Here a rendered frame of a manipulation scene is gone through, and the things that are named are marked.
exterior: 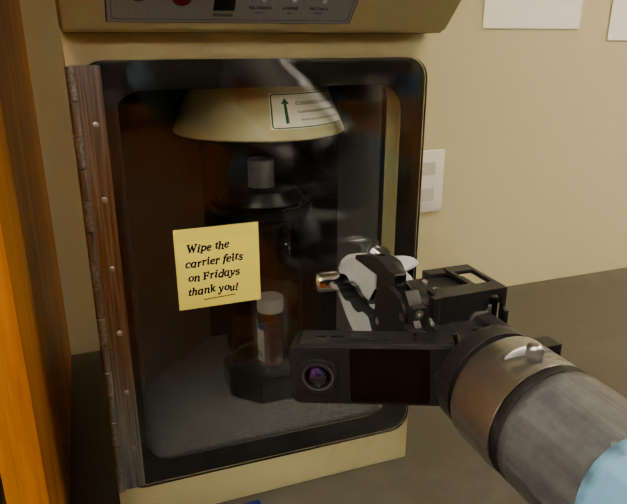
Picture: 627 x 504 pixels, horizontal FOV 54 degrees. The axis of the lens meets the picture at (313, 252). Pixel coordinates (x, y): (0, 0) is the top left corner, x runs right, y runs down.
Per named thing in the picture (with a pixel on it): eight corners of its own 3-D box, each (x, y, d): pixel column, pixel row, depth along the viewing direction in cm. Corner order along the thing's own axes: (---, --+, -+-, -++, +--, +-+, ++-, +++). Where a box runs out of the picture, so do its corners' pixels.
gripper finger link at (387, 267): (371, 287, 53) (421, 337, 45) (352, 290, 52) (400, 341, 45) (374, 236, 51) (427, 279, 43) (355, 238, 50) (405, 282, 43)
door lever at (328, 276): (299, 279, 59) (298, 254, 58) (388, 267, 62) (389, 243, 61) (318, 301, 54) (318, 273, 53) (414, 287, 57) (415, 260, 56)
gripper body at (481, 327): (455, 342, 52) (554, 420, 41) (362, 359, 49) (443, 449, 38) (462, 257, 49) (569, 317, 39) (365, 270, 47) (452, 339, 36)
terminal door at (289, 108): (126, 487, 60) (74, 59, 47) (403, 424, 70) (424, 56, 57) (126, 492, 59) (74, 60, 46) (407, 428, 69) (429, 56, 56)
